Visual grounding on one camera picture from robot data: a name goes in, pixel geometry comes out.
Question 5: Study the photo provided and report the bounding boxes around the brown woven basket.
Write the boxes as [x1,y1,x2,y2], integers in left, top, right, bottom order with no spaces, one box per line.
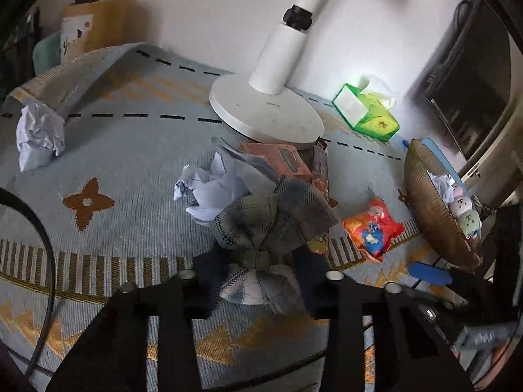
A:
[398,138,485,273]

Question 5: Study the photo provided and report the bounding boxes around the red orange snack bag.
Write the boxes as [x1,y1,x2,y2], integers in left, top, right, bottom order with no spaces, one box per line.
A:
[341,196,404,263]

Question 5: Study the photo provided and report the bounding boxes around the grey plaid bow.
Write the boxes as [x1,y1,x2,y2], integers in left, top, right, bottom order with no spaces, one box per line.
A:
[210,178,338,314]

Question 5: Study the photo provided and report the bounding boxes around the small round plush toys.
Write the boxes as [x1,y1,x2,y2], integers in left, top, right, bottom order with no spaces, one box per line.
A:
[448,184,482,240]

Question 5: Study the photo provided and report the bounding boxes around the paper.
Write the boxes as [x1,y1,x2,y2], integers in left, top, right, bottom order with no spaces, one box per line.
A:
[16,103,66,172]
[427,171,455,204]
[173,136,278,226]

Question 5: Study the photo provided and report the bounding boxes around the crumpled paper by box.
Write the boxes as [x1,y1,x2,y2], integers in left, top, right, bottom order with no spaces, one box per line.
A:
[173,136,278,226]

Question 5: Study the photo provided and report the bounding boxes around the patterned blue blanket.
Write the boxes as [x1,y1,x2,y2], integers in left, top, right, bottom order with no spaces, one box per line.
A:
[1,44,447,390]

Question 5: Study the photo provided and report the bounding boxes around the red flat box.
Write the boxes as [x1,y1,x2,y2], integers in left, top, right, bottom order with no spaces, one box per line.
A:
[239,142,312,182]

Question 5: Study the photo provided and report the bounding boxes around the green tissue pack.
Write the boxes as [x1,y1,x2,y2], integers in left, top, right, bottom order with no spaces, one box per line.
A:
[331,75,400,142]

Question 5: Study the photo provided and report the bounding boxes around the white desk lamp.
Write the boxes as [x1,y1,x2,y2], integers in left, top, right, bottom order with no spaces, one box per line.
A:
[209,0,327,150]

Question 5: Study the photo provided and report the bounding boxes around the teal small box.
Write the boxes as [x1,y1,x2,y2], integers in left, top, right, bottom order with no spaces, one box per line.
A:
[32,31,60,76]

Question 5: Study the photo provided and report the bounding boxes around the yellow pen holder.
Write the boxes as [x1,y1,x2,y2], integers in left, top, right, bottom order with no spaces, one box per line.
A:
[59,0,131,63]

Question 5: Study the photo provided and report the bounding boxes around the wall mounted black television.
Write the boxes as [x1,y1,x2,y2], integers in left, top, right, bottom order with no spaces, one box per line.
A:
[423,0,512,159]

